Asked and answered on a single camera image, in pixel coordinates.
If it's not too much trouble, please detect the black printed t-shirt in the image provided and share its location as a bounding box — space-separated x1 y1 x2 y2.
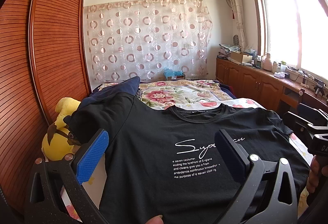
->
67 92 309 223

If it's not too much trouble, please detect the person's right hand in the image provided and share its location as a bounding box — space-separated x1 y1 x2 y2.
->
306 156 328 193

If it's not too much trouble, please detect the person's left hand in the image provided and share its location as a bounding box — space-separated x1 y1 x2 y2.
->
146 215 163 224

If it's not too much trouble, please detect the white strawberry flower sheet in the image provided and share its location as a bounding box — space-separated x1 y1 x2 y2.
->
55 97 313 216

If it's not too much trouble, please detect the wooden side cabinet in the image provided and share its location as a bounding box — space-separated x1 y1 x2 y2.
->
216 58 327 116

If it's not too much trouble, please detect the yellow plush toy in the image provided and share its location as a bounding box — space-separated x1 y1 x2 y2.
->
41 97 81 161

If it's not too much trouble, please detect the pink bottle on cabinet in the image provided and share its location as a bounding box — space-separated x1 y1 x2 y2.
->
263 53 272 71

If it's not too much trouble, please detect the cardboard box on cabinet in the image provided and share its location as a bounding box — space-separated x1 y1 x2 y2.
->
230 52 253 63

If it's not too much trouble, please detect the navy blue folded garment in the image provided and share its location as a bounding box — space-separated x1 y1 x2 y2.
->
78 76 140 109

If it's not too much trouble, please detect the wooden louvered wardrobe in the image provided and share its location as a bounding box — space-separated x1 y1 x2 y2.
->
1 0 91 213

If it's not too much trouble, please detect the floral peony bed blanket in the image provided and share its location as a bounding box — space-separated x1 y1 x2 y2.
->
98 79 236 111

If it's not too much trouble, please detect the beige window curtain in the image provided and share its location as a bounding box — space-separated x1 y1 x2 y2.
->
230 0 247 51

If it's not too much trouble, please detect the sheer circle pattern curtain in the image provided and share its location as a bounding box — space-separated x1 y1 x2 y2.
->
84 0 213 84

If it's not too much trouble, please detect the window with wooden frame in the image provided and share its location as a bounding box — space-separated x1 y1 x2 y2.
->
255 0 327 79

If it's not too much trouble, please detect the blue item box by wall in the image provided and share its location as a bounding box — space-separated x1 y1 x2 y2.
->
163 68 185 81

